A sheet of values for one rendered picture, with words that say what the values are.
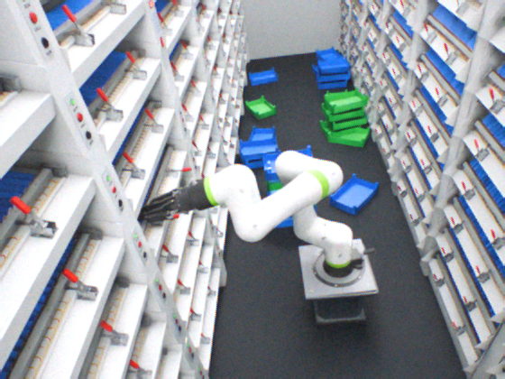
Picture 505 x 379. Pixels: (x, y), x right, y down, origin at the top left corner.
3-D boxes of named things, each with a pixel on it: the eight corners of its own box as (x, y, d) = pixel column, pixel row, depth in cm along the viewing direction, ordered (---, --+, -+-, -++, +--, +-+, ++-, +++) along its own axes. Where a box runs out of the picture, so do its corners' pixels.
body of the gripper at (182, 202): (190, 179, 116) (164, 188, 119) (186, 197, 110) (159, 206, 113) (202, 197, 121) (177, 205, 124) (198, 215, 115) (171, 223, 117)
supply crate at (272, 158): (310, 155, 240) (310, 144, 235) (316, 174, 225) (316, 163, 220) (263, 161, 242) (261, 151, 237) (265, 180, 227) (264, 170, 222)
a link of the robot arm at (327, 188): (317, 181, 153) (321, 152, 147) (346, 191, 146) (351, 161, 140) (291, 198, 141) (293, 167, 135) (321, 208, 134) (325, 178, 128)
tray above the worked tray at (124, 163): (175, 118, 151) (175, 86, 141) (134, 224, 106) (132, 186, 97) (123, 111, 149) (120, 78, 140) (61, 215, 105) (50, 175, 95)
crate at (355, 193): (353, 181, 279) (353, 173, 274) (378, 191, 267) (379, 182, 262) (329, 204, 264) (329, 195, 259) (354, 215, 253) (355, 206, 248)
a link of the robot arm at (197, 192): (217, 214, 114) (220, 195, 121) (199, 185, 107) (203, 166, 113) (199, 219, 116) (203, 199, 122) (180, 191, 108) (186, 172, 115)
